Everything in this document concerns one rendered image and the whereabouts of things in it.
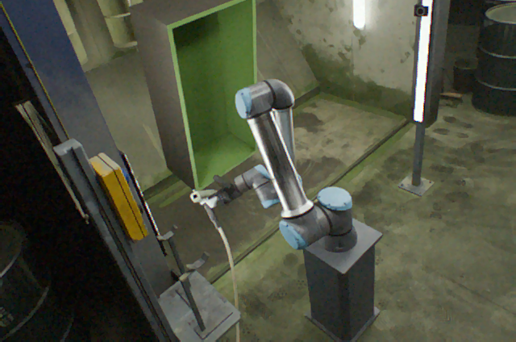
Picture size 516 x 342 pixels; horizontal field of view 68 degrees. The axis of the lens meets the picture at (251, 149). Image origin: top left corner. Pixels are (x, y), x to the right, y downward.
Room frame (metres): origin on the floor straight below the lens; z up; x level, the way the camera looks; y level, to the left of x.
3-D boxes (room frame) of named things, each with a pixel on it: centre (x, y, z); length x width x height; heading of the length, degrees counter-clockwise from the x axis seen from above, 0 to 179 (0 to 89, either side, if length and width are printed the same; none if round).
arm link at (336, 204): (1.29, -0.32, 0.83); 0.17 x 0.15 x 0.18; 114
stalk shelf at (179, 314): (0.95, 0.34, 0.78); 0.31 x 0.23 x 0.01; 35
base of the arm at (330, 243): (1.30, -0.33, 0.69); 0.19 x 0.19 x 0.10
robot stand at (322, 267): (1.30, -0.33, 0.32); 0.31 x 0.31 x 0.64; 35
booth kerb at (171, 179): (3.22, 0.19, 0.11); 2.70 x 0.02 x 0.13; 125
